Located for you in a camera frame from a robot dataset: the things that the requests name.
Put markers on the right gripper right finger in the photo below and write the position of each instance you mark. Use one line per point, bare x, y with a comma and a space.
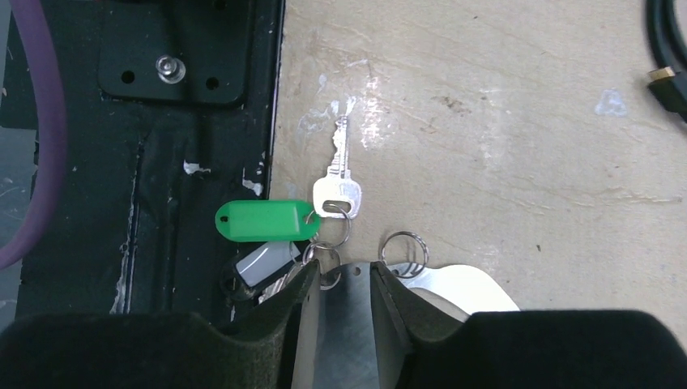
419, 346

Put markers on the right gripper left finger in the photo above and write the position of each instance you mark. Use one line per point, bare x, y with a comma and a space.
273, 346

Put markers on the metal key organizer ring plate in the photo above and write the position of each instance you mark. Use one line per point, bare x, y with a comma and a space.
345, 315

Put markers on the key with black tag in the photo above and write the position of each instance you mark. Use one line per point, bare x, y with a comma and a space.
255, 267

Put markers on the green key tag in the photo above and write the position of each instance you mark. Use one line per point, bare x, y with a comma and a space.
267, 221

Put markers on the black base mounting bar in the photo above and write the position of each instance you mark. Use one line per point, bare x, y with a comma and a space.
149, 116

